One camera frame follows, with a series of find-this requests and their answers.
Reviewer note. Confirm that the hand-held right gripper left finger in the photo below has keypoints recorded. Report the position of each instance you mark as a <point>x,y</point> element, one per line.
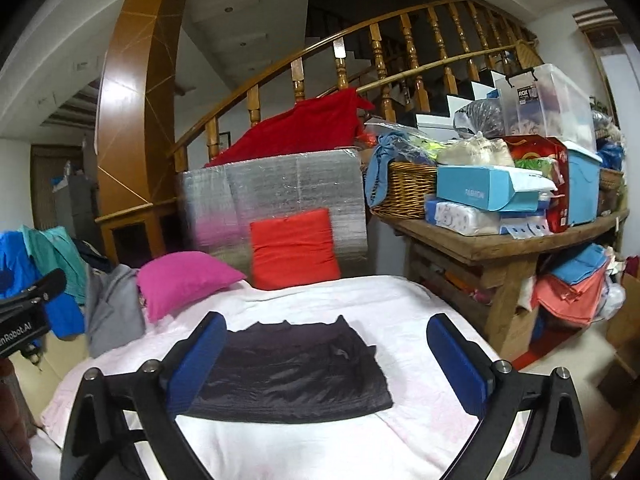
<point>197,365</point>

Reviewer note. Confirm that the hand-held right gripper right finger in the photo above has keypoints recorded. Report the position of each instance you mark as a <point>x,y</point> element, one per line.
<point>457,365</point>

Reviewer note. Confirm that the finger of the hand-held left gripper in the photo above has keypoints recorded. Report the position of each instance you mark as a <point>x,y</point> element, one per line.
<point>50,282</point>

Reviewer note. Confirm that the dark puffer jacket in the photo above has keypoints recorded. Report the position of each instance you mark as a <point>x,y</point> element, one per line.
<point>300,370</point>

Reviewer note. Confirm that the person's left forearm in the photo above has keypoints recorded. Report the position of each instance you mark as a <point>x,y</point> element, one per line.
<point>10,400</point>

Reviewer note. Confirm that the teal shirt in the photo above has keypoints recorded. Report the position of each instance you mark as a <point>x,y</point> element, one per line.
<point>55,250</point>

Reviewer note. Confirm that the blue jacket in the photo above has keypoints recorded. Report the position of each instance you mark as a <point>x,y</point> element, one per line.
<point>12,255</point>

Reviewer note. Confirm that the grey garment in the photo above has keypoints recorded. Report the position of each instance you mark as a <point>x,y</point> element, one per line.
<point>112,310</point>

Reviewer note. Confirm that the white blanket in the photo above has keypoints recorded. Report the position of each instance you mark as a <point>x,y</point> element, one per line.
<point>410,310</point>

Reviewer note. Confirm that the grey cabinet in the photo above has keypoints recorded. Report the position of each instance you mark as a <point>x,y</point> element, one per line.
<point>75,205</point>

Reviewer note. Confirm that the pink pillow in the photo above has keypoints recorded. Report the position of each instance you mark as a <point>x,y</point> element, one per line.
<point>185,280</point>

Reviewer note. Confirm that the wooden table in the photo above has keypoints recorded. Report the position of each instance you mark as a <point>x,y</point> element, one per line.
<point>480,247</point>

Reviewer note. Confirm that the coral folded cloth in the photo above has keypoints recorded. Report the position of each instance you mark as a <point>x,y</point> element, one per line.
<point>565,295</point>

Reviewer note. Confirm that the tissue pack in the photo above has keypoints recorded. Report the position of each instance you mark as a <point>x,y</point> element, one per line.
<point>525,222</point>
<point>465,220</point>

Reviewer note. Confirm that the red pillow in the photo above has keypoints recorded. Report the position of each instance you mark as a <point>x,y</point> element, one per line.
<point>292,250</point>

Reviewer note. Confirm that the blue folded cloth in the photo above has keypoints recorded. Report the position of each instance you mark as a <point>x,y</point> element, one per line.
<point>580,262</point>

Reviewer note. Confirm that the light blue cardboard box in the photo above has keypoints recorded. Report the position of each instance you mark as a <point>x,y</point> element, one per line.
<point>475,187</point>

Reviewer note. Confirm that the wicker basket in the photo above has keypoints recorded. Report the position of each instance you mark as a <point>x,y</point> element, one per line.
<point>405,190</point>

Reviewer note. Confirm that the wooden column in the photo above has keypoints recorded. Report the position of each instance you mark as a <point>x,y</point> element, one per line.
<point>130,110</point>

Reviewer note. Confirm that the silver foil board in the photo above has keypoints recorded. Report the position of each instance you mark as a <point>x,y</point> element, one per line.
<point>280,185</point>

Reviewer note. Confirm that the blue plastic bin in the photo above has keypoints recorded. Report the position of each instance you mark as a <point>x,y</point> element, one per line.
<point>582,190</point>

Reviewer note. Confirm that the red gift box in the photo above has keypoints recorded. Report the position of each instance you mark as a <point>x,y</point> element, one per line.
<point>535,152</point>

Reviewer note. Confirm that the clear bag of dark stuff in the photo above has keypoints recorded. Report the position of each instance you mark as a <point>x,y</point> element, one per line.
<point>480,117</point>

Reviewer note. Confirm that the red cloth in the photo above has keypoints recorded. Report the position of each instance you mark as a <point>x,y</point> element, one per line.
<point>295,130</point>

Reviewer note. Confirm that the black white stair steps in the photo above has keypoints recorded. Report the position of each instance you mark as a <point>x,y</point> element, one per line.
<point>467,87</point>

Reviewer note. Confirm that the clear plastic storage box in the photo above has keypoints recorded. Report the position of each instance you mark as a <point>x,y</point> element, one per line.
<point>555,105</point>

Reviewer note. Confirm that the wooden stair railing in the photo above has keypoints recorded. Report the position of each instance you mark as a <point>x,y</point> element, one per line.
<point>410,50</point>

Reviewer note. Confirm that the dark picture frame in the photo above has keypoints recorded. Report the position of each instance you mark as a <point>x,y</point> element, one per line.
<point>224,141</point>

